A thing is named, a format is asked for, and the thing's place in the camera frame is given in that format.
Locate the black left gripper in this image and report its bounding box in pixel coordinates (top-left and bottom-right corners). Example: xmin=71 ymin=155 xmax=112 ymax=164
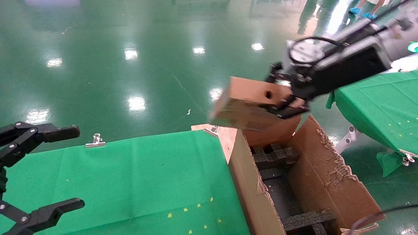
xmin=0 ymin=122 xmax=86 ymax=235

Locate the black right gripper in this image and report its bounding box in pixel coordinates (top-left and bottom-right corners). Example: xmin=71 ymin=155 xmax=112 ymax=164
xmin=260 ymin=47 xmax=391 ymax=119

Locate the small brown cardboard box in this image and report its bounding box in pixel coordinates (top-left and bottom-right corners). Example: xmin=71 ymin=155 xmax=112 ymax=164
xmin=209 ymin=76 xmax=302 ymax=131

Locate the large open cardboard carton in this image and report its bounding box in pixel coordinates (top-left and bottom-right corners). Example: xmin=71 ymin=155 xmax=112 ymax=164
xmin=228 ymin=114 xmax=387 ymax=235

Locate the black foam insert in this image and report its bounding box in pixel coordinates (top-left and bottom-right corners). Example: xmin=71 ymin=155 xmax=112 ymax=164
xmin=250 ymin=143 xmax=301 ymax=170
xmin=281 ymin=209 xmax=337 ymax=235

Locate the green tablecloth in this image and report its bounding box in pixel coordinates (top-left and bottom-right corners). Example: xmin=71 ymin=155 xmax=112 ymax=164
xmin=0 ymin=130 xmax=252 ymax=235
xmin=326 ymin=70 xmax=418 ymax=177

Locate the white table leg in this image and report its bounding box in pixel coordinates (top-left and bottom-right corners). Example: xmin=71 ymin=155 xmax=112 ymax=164
xmin=335 ymin=126 xmax=361 ymax=154

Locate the flat black foam strip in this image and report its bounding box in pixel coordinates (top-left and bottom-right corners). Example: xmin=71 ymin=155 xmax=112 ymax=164
xmin=260 ymin=168 xmax=288 ymax=180

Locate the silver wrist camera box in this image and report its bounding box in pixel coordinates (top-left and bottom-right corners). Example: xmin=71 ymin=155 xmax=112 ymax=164
xmin=286 ymin=37 xmax=337 ymax=69

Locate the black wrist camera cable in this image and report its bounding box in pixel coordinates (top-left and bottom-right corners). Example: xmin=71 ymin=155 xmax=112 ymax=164
xmin=289 ymin=0 xmax=413 ymax=66

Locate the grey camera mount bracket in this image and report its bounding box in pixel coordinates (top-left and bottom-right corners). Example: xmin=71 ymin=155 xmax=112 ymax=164
xmin=328 ymin=18 xmax=404 ymax=54

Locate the long thin black cable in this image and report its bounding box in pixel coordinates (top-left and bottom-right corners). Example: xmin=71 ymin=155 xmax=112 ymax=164
xmin=351 ymin=204 xmax=418 ymax=235

